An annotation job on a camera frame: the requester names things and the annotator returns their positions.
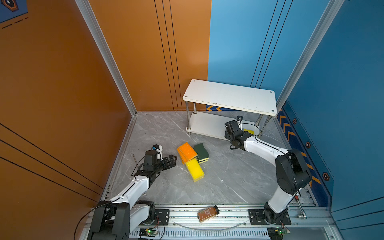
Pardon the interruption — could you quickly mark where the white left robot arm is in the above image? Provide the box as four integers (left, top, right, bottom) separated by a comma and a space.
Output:
87, 145, 178, 240

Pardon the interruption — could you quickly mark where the middle orange scrub sponge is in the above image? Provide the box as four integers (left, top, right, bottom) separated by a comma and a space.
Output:
177, 148, 188, 165

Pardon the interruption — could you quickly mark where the aluminium corner post right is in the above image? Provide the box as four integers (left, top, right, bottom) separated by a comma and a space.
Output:
275, 0, 346, 112

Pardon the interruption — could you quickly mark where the left green circuit board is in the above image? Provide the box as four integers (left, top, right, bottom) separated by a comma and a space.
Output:
139, 228, 159, 239

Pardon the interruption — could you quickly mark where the green scouring sponge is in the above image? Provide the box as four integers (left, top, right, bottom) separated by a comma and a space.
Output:
193, 143, 210, 164

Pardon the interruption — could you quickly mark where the white two-tier metal shelf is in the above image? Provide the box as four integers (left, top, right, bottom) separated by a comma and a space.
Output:
183, 79, 278, 140

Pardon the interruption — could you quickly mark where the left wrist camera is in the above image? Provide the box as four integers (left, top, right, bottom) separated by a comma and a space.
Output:
152, 145, 163, 161

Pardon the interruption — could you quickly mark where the large yellow coarse sponge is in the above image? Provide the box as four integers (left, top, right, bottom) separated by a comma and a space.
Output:
186, 158, 205, 182

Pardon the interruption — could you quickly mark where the aluminium corner post left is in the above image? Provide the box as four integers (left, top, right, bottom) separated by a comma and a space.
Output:
74, 0, 138, 117

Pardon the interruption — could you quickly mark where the aluminium corner post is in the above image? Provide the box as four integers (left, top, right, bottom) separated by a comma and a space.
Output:
275, 0, 346, 112
74, 0, 138, 117

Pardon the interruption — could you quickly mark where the right green circuit board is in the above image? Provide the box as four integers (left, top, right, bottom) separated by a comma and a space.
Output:
268, 229, 291, 240

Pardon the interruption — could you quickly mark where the brown spice jar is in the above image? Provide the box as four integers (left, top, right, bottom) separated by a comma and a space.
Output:
197, 205, 220, 223

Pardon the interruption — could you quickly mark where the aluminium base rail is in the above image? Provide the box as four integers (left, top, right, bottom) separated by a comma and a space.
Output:
128, 204, 343, 240

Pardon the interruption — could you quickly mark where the top orange scrub sponge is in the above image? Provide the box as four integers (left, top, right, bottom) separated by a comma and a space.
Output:
178, 143, 197, 161

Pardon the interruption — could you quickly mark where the orange scrub sponge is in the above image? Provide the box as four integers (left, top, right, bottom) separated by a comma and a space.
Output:
178, 143, 197, 161
177, 148, 188, 165

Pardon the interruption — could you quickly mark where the red handled ratchet wrench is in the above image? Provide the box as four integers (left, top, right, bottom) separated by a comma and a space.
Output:
295, 195, 307, 220

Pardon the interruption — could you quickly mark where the green circuit board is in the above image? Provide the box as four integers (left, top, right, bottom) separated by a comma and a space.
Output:
139, 228, 159, 239
268, 229, 291, 240

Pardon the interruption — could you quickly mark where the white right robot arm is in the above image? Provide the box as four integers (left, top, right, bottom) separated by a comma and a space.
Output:
225, 121, 313, 225

